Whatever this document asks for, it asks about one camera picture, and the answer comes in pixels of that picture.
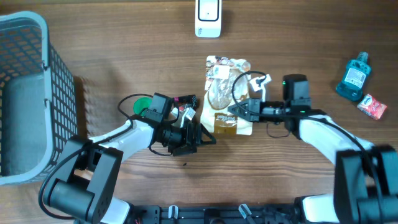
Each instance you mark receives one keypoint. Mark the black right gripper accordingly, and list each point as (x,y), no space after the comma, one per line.
(254,105)

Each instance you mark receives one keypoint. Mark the black mounting rail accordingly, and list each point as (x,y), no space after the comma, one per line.
(268,213)

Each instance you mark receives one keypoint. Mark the blue mouthwash bottle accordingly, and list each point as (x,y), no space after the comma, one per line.
(356,73)

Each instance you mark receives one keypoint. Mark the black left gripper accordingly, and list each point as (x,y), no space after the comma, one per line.
(186,143)

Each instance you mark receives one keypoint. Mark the green lid jar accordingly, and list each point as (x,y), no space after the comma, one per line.
(141,105)

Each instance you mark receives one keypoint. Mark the red tissue packet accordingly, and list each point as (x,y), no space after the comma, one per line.
(372,107)

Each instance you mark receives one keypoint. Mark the beige bread bag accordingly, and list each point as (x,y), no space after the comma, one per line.
(221,88)

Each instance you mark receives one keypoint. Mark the black red snack packet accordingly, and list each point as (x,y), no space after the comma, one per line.
(187,101)

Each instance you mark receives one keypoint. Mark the grey plastic basket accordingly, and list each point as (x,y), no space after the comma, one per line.
(38,106)

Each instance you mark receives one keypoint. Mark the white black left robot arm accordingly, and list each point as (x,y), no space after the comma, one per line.
(81,186)

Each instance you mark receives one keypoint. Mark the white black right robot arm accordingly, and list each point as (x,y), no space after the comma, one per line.
(365,185)

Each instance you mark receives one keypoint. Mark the white barcode scanner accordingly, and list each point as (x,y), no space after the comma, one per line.
(208,16)

